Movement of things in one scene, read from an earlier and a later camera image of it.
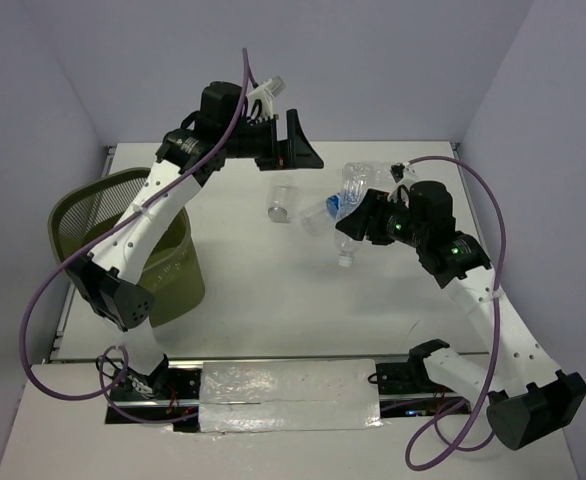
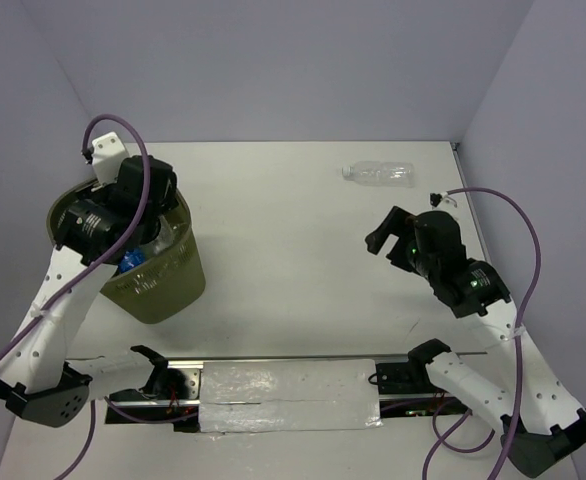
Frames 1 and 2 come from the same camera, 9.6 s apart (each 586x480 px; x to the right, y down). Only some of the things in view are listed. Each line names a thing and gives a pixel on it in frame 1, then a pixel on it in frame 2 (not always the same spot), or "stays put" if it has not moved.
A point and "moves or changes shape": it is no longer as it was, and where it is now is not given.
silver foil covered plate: [242, 396] stays put
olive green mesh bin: [174, 280] stays put
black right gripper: [358, 222] to [400, 223]
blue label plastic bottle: [312, 221] moves or changes shape
